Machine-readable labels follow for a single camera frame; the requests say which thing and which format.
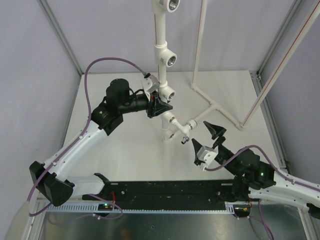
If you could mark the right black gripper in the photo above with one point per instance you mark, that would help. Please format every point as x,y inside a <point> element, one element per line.
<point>215,131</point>

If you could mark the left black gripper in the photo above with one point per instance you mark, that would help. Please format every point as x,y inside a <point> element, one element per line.
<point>156,106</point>

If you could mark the white PVC pipe frame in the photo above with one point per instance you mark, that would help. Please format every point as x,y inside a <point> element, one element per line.
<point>165,58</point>

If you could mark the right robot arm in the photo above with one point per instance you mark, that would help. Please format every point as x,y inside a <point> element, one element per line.
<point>255,176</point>

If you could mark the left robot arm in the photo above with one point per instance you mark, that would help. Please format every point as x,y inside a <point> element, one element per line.
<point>52,178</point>

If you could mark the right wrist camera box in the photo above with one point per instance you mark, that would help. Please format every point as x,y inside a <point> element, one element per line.
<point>204,156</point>

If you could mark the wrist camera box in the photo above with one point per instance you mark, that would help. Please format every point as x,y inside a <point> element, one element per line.
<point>204,156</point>
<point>149,83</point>

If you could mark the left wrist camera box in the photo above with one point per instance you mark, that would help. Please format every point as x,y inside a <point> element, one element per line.
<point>149,83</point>

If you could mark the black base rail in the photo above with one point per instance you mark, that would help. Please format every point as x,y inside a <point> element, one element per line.
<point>190,195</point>

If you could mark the aluminium table frame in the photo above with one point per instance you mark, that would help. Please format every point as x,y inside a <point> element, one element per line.
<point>94,218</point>

